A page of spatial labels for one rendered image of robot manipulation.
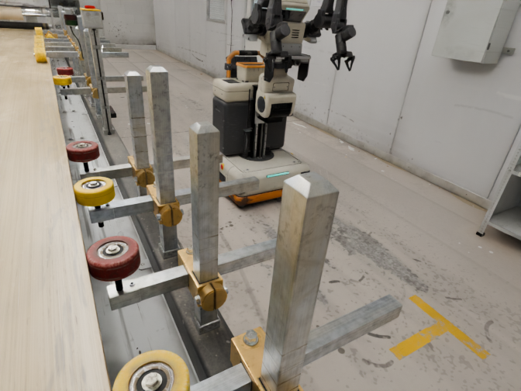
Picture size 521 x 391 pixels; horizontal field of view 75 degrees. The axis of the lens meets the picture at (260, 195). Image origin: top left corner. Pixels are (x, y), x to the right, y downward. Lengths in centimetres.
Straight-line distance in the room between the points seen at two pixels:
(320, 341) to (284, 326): 19
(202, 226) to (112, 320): 41
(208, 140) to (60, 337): 31
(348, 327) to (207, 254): 26
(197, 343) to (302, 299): 39
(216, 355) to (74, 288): 29
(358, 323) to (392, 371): 108
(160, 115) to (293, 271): 50
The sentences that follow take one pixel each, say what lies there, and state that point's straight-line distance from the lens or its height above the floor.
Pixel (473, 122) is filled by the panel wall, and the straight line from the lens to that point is 321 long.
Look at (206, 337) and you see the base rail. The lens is 72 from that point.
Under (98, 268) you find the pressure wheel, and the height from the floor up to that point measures 90.
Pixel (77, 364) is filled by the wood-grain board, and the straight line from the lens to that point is 47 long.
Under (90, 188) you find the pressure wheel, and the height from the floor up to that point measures 90.
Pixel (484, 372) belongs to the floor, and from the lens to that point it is 186.
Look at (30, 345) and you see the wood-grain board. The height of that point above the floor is 90.
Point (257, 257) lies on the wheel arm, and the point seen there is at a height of 81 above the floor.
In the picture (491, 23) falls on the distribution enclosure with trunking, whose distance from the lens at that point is 294.
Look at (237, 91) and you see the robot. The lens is 243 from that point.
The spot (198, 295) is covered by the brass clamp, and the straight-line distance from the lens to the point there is 63.
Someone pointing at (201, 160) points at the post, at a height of 107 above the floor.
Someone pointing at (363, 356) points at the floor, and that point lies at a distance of 166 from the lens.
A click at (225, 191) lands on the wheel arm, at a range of 91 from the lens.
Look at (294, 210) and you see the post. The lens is 29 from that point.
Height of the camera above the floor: 127
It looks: 29 degrees down
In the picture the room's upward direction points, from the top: 5 degrees clockwise
